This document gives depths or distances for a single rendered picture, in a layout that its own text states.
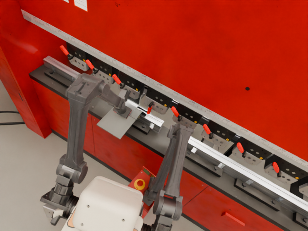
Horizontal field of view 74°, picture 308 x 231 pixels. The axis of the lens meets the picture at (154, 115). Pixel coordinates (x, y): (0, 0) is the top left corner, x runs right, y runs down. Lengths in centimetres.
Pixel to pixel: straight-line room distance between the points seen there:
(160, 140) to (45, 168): 132
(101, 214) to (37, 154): 176
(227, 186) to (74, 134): 104
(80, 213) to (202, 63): 76
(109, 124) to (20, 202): 127
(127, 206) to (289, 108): 75
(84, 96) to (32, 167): 177
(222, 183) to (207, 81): 74
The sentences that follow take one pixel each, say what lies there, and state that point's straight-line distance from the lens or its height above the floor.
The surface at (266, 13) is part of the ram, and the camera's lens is 84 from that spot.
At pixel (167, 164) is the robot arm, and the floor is 113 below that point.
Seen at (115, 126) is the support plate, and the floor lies 100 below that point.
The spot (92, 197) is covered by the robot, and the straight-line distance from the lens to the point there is 76.
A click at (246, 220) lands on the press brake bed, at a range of 173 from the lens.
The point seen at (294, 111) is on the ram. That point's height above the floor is 156.
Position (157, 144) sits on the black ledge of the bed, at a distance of 144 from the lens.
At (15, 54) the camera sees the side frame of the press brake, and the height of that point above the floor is 107.
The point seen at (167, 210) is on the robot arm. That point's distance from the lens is 89.
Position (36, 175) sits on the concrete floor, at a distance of 236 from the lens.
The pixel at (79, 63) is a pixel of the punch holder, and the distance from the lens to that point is 149.
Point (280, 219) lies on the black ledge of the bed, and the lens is 163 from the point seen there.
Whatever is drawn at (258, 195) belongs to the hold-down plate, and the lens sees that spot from 155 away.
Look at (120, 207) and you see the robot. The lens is 75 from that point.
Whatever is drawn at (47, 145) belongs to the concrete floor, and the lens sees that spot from 248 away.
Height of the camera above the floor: 212
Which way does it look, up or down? 52 degrees down
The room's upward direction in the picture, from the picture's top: 17 degrees clockwise
